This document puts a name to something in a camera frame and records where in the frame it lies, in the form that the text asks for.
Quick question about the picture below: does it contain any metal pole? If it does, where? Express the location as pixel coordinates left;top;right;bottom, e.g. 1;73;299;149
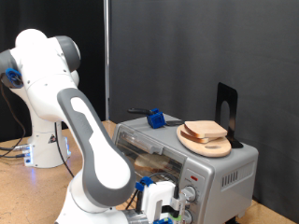
103;0;111;121

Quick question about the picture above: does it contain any silver toaster oven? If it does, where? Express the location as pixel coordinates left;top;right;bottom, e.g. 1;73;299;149
111;112;260;224

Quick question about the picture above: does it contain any white bread slice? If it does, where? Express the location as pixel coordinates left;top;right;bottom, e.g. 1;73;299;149
134;153;171;173

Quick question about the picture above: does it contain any silver oven knob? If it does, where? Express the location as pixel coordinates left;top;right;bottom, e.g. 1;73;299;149
183;208;193;224
180;185;198;203

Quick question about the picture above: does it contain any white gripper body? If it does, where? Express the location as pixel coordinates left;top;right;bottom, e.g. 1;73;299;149
141;180;177;224

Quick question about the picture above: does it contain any round wooden cutting board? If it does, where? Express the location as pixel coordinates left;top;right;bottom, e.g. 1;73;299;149
176;124;233;158

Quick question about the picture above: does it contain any black camera cable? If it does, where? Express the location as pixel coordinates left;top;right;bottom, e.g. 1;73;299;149
0;69;180;211

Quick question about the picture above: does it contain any black backdrop cloth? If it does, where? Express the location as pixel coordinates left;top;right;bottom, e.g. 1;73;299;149
0;0;108;143

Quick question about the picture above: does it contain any black spatula with blue block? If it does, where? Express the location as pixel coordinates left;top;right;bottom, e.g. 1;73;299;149
126;107;185;130

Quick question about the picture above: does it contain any glass oven door with handle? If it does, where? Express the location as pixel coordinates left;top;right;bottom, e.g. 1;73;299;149
113;130;188;194

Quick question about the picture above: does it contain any dark grey backdrop curtain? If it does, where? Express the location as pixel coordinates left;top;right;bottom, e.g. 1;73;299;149
108;0;299;224

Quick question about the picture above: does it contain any black metal bookend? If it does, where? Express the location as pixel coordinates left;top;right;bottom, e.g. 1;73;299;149
215;82;245;149

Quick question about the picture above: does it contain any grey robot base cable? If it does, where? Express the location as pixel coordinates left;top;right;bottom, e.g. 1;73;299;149
0;143;31;152
0;152;31;160

